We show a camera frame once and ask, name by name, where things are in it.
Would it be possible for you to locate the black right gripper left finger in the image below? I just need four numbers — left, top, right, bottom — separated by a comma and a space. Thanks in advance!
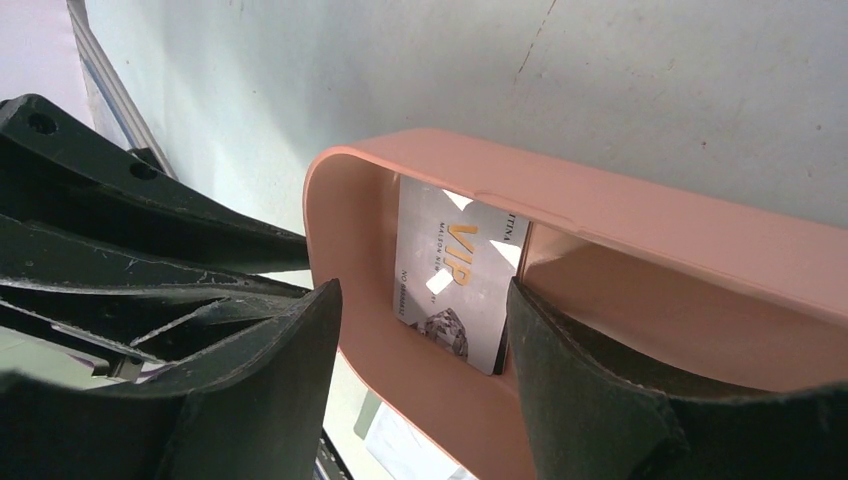
1, 279, 342, 479

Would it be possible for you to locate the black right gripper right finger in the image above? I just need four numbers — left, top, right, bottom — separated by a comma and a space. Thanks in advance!
507, 280, 847, 479

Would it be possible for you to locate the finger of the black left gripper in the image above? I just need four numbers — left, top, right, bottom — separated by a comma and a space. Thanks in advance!
1, 217, 308, 376
1, 94, 309, 273

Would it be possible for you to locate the pink oval tray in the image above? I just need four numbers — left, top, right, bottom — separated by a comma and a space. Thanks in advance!
303, 129, 847, 479

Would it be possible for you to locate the silver VIP credit card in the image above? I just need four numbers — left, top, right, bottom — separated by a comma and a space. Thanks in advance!
393, 176, 529, 375

